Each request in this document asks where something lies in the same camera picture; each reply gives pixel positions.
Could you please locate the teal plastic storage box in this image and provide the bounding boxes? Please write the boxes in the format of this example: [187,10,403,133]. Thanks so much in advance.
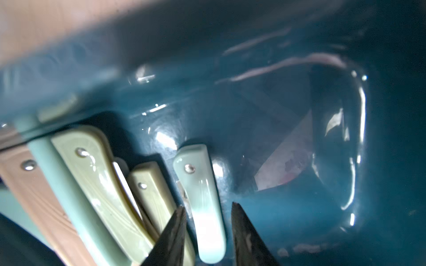
[1,1,426,266]

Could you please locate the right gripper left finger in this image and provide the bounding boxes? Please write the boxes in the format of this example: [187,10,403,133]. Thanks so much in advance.
[141,206,187,266]

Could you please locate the light teal fruit knife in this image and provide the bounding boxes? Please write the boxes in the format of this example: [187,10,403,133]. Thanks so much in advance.
[13,115,131,266]

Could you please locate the long pink fruit knife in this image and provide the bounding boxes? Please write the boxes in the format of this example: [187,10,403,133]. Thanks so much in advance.
[1,145,96,266]

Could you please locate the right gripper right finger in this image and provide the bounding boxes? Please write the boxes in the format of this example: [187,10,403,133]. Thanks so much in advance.
[231,202,279,266]

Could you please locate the olive green fruit knife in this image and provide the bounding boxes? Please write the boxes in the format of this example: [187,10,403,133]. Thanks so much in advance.
[52,126,158,265]

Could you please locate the pale mint fruit knife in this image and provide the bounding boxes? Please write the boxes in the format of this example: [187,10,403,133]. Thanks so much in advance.
[173,144,226,264]

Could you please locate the pale olive fruit knife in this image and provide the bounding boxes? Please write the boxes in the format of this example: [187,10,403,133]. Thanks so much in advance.
[128,162,195,266]

